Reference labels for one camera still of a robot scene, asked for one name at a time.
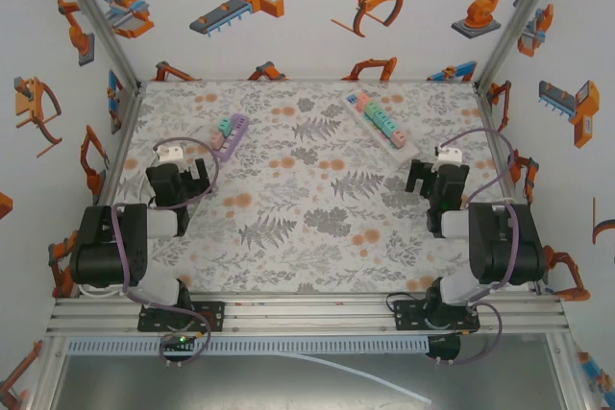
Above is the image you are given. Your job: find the white power strip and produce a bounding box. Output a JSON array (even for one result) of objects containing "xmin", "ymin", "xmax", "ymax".
[{"xmin": 343, "ymin": 90, "xmax": 420, "ymax": 166}]

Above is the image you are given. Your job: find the pink brown USB plug adapter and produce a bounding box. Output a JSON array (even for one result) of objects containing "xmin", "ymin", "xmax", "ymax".
[{"xmin": 386, "ymin": 127, "xmax": 409, "ymax": 151}]

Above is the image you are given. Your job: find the purple power strip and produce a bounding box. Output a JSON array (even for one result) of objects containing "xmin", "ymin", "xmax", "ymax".
[{"xmin": 210, "ymin": 112, "xmax": 251, "ymax": 164}]

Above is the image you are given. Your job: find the floral tablecloth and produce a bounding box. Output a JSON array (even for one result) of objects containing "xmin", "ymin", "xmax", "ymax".
[{"xmin": 98, "ymin": 78, "xmax": 518, "ymax": 296}]

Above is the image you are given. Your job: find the small black circuit board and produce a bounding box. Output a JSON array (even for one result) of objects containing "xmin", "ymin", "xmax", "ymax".
[{"xmin": 160, "ymin": 331, "xmax": 204, "ymax": 352}]

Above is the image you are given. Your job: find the black adapter box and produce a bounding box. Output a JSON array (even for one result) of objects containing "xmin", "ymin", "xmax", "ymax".
[{"xmin": 425, "ymin": 332, "xmax": 462, "ymax": 362}]

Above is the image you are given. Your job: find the thin white tube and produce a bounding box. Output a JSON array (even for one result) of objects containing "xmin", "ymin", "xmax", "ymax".
[{"xmin": 283, "ymin": 351, "xmax": 433, "ymax": 405}]

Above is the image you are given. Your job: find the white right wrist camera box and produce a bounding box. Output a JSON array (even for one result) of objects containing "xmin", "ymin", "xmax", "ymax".
[{"xmin": 433, "ymin": 144, "xmax": 463, "ymax": 166}]

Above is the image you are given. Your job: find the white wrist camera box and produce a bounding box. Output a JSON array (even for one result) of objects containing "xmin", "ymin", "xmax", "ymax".
[
  {"xmin": 154, "ymin": 144, "xmax": 187, "ymax": 165},
  {"xmin": 433, "ymin": 144, "xmax": 463, "ymax": 166}
]

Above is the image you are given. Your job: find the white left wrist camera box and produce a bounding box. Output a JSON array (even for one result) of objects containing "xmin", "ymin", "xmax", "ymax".
[{"xmin": 154, "ymin": 144, "xmax": 187, "ymax": 165}]

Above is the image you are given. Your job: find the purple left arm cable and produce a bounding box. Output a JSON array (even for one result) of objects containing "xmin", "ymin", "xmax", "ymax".
[{"xmin": 111, "ymin": 136, "xmax": 222, "ymax": 369}]

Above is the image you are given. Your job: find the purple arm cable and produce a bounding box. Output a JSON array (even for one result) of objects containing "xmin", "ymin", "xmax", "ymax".
[
  {"xmin": 434, "ymin": 127, "xmax": 525, "ymax": 367},
  {"xmin": 111, "ymin": 136, "xmax": 222, "ymax": 369}
]

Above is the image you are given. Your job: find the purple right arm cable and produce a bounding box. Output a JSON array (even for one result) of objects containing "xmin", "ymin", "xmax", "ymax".
[{"xmin": 434, "ymin": 127, "xmax": 525, "ymax": 367}]

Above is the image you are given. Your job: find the aluminium extrusion frame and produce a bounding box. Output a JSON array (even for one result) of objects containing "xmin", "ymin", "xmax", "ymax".
[{"xmin": 28, "ymin": 0, "xmax": 615, "ymax": 410}]

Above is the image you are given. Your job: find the white slotted cable duct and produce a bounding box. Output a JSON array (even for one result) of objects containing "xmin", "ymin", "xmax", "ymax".
[{"xmin": 66, "ymin": 337, "xmax": 429, "ymax": 354}]

